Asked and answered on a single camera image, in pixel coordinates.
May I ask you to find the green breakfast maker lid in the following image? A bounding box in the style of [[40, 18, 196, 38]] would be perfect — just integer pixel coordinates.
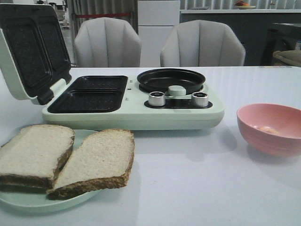
[[0, 3, 71, 105]]

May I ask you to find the right grey chair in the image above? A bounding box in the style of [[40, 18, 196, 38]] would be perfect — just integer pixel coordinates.
[[160, 20, 246, 67]]

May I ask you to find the dark grey counter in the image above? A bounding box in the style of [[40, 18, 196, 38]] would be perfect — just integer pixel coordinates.
[[181, 9, 301, 66]]

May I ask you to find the white cabinet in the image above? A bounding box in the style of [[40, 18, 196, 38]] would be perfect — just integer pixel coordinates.
[[138, 0, 181, 67]]

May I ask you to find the left grey chair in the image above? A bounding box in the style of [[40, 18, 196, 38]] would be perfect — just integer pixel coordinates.
[[74, 17, 141, 68]]

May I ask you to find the left silver control knob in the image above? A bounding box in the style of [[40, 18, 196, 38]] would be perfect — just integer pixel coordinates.
[[148, 91, 166, 107]]

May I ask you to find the light green plate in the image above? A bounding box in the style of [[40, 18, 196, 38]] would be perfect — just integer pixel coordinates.
[[0, 129, 104, 214]]

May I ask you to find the right silver control knob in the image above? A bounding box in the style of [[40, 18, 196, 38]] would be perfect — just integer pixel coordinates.
[[191, 92, 209, 107]]

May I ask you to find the silver control knob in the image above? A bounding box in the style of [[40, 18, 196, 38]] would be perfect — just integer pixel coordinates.
[[191, 92, 209, 107], [148, 91, 166, 107]]

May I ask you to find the black round frying pan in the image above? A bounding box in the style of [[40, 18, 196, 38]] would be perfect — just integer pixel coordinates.
[[137, 68, 206, 95]]

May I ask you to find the pale shrimp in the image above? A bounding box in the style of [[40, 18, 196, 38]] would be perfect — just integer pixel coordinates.
[[258, 126, 280, 135]]

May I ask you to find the green breakfast maker base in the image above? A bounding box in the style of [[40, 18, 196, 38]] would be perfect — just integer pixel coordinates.
[[42, 75, 224, 130]]

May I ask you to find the pink bowl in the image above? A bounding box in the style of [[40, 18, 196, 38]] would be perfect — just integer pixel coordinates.
[[237, 103, 301, 157]]

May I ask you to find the fruit plate on counter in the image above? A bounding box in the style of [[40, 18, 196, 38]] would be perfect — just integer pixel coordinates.
[[234, 0, 256, 9]]

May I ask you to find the grey chair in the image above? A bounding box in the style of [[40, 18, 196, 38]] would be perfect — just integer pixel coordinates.
[[74, 17, 141, 68], [160, 20, 246, 67]]

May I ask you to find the bread slice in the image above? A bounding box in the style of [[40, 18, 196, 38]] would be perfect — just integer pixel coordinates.
[[47, 129, 135, 199], [0, 124, 75, 189]]

